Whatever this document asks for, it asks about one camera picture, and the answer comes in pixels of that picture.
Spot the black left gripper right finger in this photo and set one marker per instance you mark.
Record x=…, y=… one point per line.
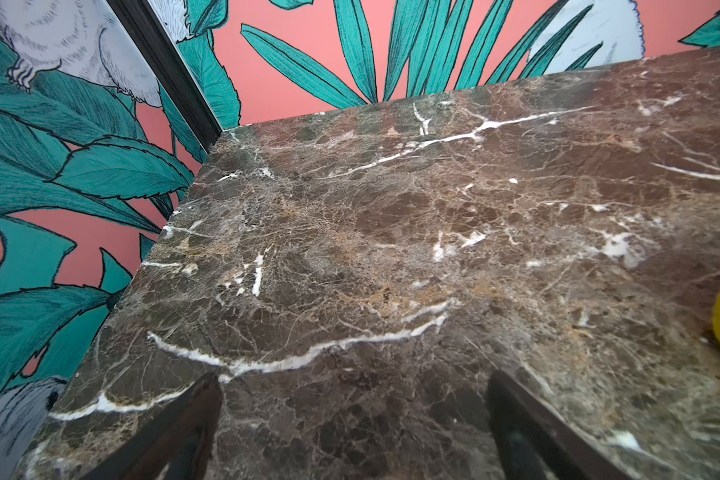
x=532, y=441

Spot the black corner frame post left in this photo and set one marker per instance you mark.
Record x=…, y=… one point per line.
x=165, y=61

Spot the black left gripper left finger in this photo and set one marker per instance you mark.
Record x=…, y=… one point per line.
x=176, y=444

